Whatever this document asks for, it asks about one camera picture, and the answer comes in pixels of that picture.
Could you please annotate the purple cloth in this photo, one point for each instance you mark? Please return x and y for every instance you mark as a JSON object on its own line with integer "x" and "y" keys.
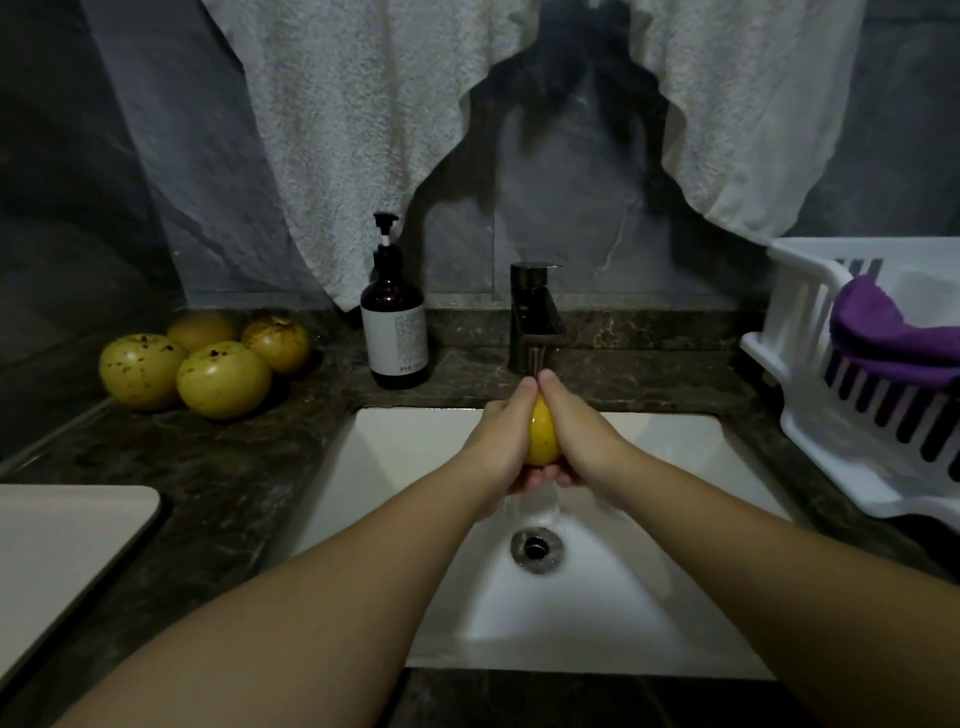
{"x": 893, "y": 338}

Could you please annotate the spotted yellow apple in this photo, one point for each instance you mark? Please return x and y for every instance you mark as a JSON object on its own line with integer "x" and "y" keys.
{"x": 543, "y": 435}

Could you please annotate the person's right forearm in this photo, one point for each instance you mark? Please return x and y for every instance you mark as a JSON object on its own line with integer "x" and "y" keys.
{"x": 810, "y": 593}

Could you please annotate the white sink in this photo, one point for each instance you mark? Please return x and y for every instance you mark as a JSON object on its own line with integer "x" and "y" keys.
{"x": 660, "y": 600}

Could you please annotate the person's left hand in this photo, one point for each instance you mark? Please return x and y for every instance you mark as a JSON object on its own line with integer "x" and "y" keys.
{"x": 492, "y": 447}

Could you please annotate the beige plastic tray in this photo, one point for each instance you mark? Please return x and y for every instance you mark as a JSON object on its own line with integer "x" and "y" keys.
{"x": 60, "y": 578}

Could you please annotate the group of yellow apples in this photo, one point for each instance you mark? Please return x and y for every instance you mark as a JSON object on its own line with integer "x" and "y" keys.
{"x": 222, "y": 381}

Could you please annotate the white hanging towel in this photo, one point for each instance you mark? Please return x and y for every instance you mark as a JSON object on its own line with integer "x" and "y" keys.
{"x": 330, "y": 120}

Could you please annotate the person's right hand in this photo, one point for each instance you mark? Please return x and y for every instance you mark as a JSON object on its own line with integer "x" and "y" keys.
{"x": 593, "y": 443}

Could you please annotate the white plastic basket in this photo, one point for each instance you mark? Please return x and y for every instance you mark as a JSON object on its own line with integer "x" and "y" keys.
{"x": 795, "y": 338}

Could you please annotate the person's left forearm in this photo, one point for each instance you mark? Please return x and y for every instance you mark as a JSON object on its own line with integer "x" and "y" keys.
{"x": 255, "y": 630}

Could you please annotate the metal sink drain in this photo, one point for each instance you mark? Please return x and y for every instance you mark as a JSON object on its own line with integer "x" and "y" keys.
{"x": 537, "y": 549}

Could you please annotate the black faucet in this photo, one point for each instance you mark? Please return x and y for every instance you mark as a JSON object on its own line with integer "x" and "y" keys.
{"x": 533, "y": 305}

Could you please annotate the dark soap pump bottle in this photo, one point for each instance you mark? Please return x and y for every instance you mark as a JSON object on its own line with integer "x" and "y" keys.
{"x": 395, "y": 323}

